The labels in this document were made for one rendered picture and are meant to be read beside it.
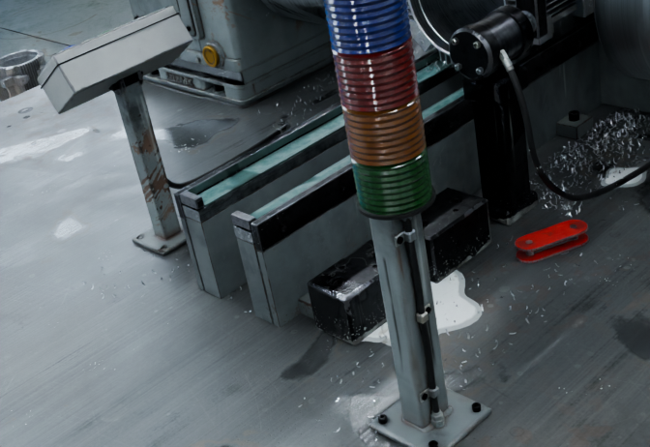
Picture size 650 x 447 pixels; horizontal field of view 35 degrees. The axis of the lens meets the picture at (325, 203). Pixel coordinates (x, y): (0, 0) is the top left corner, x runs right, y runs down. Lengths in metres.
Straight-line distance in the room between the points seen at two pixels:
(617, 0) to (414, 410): 0.49
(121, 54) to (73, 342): 0.33
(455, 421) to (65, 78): 0.57
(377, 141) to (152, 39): 0.52
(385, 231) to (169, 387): 0.34
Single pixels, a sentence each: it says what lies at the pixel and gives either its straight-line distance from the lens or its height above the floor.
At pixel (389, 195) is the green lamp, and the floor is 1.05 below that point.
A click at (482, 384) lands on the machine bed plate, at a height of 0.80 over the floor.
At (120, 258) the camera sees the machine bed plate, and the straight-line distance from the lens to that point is 1.31.
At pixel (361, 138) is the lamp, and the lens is 0.77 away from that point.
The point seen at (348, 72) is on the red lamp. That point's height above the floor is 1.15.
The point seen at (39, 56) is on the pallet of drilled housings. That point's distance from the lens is 3.77.
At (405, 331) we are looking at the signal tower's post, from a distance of 0.87.
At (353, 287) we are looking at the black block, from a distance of 1.03.
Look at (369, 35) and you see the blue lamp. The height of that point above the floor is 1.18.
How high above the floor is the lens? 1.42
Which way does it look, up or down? 28 degrees down
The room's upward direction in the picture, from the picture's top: 11 degrees counter-clockwise
